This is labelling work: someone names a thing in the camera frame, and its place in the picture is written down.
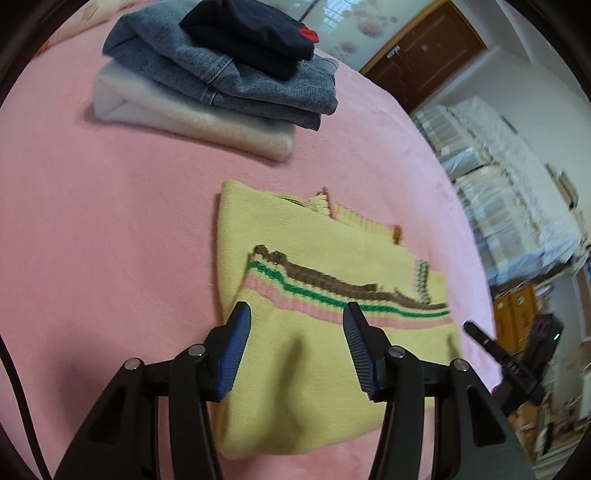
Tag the stack of white packages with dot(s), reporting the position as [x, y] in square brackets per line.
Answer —
[503, 175]

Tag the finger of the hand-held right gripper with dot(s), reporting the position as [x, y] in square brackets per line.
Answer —
[485, 341]

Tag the folded pale pink sweater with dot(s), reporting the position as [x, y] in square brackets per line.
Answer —
[194, 124]

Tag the yellow striped knit cardigan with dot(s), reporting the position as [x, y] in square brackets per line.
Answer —
[323, 258]

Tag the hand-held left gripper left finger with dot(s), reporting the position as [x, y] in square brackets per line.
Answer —
[235, 350]

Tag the brown wooden door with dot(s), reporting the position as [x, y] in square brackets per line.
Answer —
[425, 50]

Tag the floral sliding door wardrobe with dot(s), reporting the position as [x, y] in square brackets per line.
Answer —
[364, 23]

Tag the folded dark navy garment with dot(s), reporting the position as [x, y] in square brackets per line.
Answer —
[258, 32]

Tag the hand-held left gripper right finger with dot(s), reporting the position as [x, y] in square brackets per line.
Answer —
[362, 350]

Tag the wooden drawer cabinet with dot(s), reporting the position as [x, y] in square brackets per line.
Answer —
[515, 318]

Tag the pink plush bed blanket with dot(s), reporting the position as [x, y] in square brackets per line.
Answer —
[115, 207]

